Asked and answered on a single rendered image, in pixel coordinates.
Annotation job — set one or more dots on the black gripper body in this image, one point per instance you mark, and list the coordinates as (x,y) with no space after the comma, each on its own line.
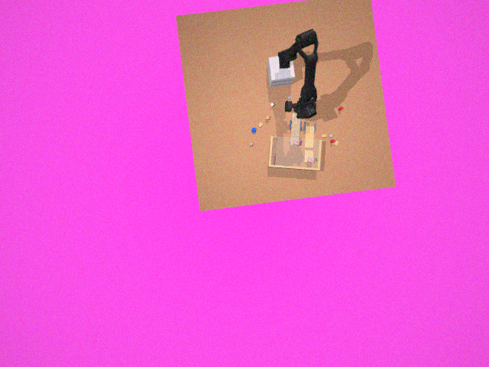
(289,106)

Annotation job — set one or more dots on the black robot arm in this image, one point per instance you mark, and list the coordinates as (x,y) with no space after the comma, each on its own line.
(308,91)

